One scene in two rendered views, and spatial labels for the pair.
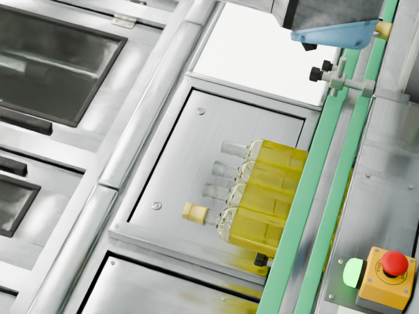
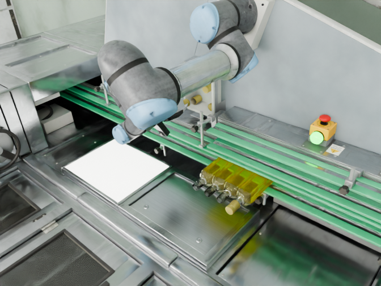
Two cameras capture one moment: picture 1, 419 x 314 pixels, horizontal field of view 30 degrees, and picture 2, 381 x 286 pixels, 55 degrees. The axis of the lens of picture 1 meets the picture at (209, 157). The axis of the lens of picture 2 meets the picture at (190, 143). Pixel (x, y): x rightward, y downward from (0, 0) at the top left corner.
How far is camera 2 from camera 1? 110 cm
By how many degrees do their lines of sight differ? 48
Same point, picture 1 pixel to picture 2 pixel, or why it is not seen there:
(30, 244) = not seen: outside the picture
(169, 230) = (217, 239)
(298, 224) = (276, 155)
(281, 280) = (306, 166)
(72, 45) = (46, 257)
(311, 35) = (250, 66)
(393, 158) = (253, 121)
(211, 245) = (232, 224)
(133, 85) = (105, 232)
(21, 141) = not seen: outside the picture
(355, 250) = (298, 141)
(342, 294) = (320, 148)
